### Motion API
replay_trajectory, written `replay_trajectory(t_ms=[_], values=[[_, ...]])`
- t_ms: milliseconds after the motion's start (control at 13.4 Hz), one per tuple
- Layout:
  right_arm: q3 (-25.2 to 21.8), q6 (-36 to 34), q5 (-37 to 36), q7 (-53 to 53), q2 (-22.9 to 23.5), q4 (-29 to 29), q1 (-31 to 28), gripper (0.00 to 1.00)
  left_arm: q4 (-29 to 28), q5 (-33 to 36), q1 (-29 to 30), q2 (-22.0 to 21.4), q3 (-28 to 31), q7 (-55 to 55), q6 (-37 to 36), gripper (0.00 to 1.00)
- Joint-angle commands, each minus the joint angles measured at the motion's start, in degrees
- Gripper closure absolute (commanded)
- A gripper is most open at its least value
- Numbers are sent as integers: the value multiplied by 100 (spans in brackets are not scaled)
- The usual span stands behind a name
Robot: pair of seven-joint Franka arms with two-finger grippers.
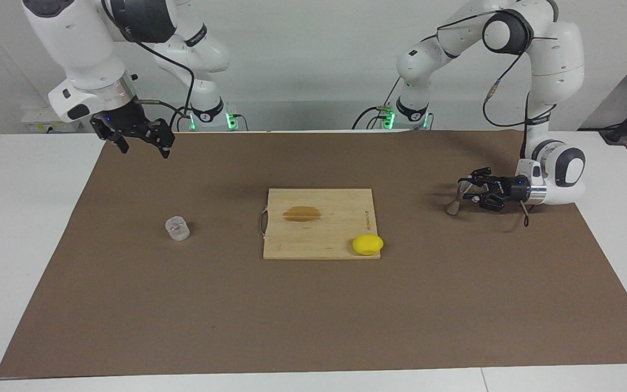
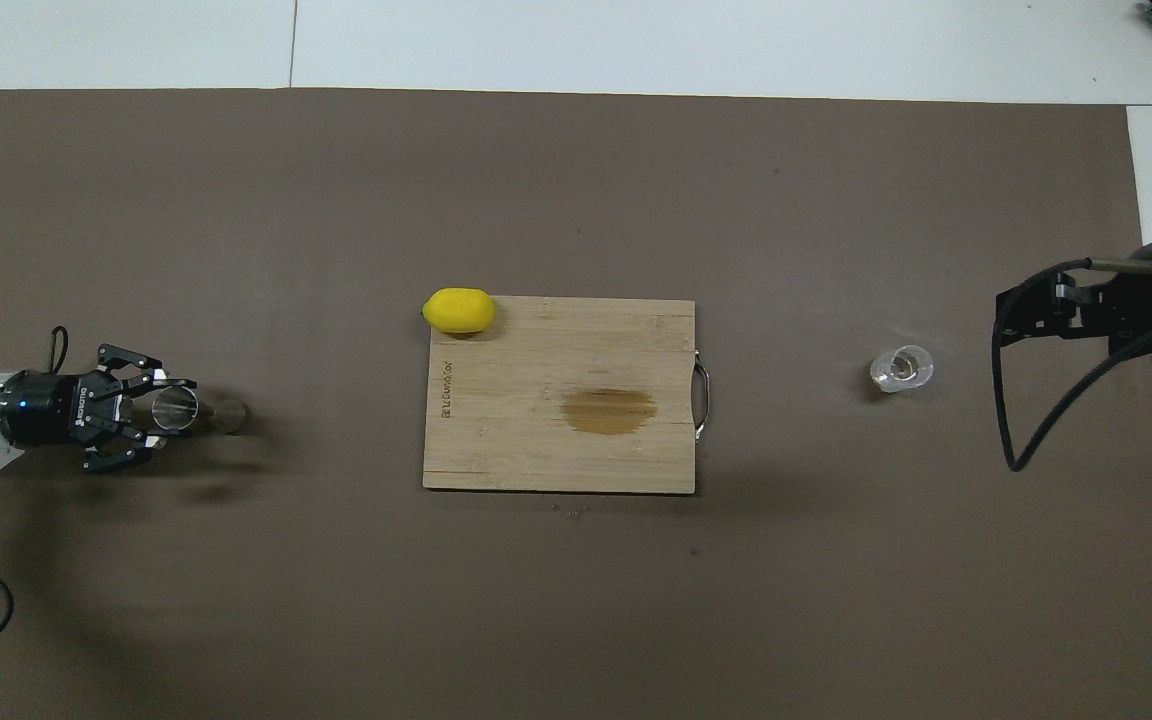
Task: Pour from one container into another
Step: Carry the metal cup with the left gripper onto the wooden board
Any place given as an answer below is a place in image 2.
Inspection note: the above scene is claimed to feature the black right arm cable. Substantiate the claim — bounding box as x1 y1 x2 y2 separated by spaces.
990 258 1152 474

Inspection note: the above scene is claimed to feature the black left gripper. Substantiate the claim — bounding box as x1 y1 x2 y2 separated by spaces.
0 344 199 474

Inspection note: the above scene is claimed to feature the wooden cutting board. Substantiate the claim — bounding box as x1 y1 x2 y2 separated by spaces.
422 296 712 495

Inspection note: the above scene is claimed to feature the small clear glass cup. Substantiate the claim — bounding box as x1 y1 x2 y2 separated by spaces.
869 344 935 394

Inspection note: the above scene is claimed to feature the steel double jigger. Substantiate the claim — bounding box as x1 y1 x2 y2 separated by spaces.
151 385 250 438

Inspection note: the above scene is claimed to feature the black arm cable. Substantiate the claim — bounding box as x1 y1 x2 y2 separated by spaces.
0 325 70 657
990 258 1152 474

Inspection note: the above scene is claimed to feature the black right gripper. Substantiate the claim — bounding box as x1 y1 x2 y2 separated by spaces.
996 232 1152 356

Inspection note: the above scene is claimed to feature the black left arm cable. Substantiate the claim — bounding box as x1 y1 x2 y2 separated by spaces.
0 325 70 657

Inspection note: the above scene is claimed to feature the yellow lemon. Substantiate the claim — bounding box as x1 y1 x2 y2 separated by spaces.
422 287 497 336

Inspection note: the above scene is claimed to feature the brown table mat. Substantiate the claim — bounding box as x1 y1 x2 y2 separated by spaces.
0 88 1152 720

